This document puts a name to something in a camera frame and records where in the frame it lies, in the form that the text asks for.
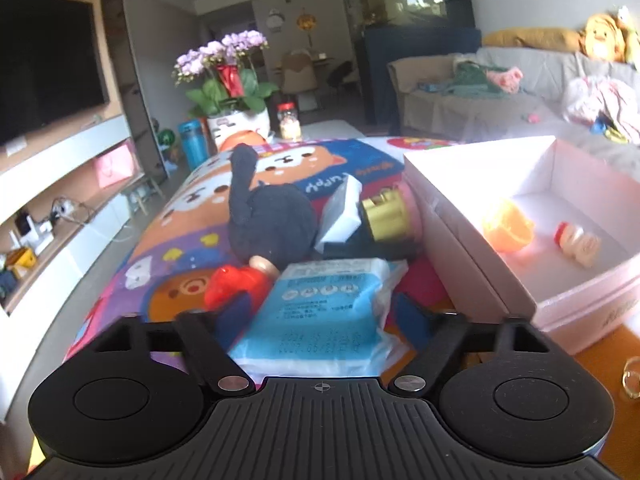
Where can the white wooden television cabinet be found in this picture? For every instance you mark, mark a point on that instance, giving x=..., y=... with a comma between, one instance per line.
x=60, y=150

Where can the green ball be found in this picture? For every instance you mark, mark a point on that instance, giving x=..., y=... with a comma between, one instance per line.
x=166, y=138

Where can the black plush toy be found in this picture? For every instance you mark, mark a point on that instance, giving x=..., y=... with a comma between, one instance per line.
x=280, y=220

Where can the wooden stool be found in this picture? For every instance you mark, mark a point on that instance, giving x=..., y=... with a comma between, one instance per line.
x=142, y=192

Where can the orange round toy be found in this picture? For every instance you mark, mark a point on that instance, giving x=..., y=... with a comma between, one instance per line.
x=245, y=139

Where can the yellow duck plush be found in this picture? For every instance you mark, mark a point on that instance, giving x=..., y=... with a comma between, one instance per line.
x=602, y=37

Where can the yellow hanging lantern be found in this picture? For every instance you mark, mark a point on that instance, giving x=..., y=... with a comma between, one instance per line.
x=306, y=20

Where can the cartoon printed blanket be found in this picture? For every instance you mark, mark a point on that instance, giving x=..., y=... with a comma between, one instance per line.
x=165, y=240

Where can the blue tumbler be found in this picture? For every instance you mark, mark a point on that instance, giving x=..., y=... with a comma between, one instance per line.
x=192, y=145

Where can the glass fish tank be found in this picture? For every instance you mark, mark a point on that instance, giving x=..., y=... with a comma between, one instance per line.
x=415, y=7

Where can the yellow small box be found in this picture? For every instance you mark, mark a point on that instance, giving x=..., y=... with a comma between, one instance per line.
x=22, y=262

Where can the colourful small toy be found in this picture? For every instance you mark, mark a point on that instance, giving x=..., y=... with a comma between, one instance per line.
x=607, y=130

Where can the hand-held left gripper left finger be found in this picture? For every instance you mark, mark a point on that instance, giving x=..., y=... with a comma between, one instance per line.
x=240, y=317

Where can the blue tissue packet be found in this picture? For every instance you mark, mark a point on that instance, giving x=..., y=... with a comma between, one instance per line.
x=320, y=310

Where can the white pink cloth pile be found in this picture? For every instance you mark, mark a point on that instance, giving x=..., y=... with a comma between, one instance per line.
x=605, y=97

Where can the green clothes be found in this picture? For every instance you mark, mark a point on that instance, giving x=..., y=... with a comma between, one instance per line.
x=475, y=80

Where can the pink bag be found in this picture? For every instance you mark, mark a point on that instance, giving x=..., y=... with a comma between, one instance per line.
x=116, y=165

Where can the white cardboard box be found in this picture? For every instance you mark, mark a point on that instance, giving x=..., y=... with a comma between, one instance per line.
x=470, y=240

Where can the black flat television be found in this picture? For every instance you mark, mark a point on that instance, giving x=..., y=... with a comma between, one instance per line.
x=45, y=65

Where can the dark blue cabinet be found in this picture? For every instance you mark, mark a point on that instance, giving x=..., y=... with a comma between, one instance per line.
x=400, y=60

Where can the grey covered sofa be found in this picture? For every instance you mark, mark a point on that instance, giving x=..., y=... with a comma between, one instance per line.
x=540, y=75

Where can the yellow pillow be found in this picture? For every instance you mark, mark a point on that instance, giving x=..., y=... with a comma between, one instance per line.
x=530, y=39

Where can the orange plastic cup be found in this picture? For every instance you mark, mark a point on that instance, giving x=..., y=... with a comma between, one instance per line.
x=507, y=227

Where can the small white carton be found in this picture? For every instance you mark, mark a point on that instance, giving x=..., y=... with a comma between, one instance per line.
x=340, y=215

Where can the beige dining chair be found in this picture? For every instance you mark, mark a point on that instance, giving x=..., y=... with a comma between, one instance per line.
x=299, y=77

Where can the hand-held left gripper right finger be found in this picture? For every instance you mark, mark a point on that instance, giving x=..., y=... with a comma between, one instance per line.
x=407, y=312

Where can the gold capped black bottle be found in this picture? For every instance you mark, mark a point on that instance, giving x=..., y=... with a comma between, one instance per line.
x=382, y=215

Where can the small pink item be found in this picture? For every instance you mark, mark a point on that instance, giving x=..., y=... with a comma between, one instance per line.
x=531, y=118

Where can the clear glass item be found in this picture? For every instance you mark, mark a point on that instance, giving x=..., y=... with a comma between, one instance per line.
x=632, y=380

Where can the white charging device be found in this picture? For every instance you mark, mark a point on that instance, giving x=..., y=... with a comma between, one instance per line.
x=32, y=232

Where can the red lidded clear jar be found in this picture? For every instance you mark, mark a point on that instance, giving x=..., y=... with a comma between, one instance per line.
x=290, y=122

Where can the potted purple orchid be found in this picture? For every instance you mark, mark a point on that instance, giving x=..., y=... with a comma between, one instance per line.
x=225, y=90

